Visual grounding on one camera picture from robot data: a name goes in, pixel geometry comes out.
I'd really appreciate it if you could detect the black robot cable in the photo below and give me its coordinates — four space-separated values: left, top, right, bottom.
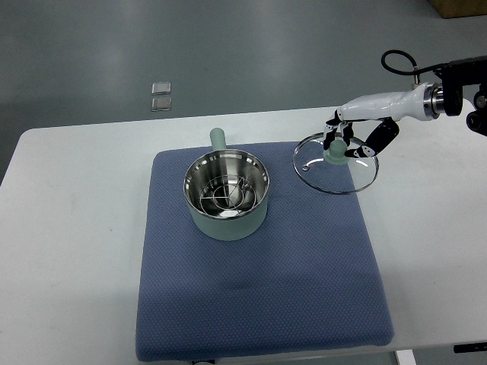
381 49 444 88

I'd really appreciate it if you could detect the brown cardboard box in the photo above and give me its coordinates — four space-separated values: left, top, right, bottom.
428 0 486 19

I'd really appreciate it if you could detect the white table leg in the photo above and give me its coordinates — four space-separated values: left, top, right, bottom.
395 350 416 365

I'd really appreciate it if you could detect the black bracket under table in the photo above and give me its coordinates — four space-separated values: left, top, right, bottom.
454 342 487 354

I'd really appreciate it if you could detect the blue fabric mat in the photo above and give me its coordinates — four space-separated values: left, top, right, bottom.
135 142 394 361

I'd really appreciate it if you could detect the green pot with steel interior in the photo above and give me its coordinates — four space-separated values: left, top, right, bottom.
183 128 270 241

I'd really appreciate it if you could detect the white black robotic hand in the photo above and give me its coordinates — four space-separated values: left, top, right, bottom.
323 83 444 158

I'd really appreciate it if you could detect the wire steaming rack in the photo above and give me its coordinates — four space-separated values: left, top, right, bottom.
197 174 259 217

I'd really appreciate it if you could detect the upper metal floor plate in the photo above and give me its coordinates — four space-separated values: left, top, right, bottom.
151 81 171 95

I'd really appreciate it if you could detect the glass lid with green knob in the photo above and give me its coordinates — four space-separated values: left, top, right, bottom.
293 132 379 195

